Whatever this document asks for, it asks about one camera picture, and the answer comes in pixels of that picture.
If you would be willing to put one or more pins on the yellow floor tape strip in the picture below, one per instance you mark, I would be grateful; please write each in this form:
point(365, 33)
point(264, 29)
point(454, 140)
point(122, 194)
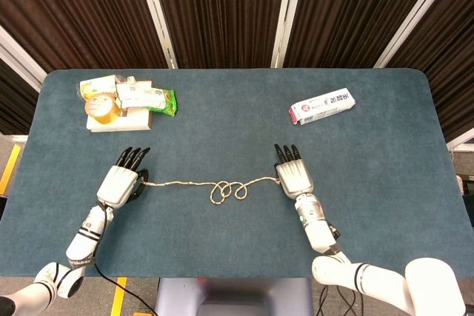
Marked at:
point(10, 168)
point(118, 297)

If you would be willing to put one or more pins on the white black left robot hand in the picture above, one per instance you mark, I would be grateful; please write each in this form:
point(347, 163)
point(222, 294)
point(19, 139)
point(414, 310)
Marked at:
point(116, 186)

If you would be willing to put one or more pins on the flat white cardboard box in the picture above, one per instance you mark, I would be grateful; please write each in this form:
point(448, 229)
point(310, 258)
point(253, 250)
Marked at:
point(133, 121)

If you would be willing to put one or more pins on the brown folding screen panel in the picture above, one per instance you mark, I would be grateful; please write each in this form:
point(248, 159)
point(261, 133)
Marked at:
point(15, 109)
point(74, 9)
point(455, 72)
point(222, 9)
point(352, 9)

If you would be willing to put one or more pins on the green white snack bag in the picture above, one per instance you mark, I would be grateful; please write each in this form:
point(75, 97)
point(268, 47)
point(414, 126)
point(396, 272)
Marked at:
point(148, 99)

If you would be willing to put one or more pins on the white pink paper package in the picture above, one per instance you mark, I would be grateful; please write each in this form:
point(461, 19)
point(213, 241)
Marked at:
point(326, 106)

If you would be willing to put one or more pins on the yellow adhesive tape roll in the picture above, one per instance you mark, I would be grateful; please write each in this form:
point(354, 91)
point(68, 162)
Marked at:
point(101, 110)

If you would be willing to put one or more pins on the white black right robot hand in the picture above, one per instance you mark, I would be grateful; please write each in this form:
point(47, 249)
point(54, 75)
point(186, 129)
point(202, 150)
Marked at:
point(296, 177)

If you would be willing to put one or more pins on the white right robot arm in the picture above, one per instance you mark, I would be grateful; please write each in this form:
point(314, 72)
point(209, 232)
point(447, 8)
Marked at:
point(318, 227)

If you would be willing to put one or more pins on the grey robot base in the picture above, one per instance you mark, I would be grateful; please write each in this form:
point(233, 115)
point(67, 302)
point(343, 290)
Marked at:
point(229, 297)

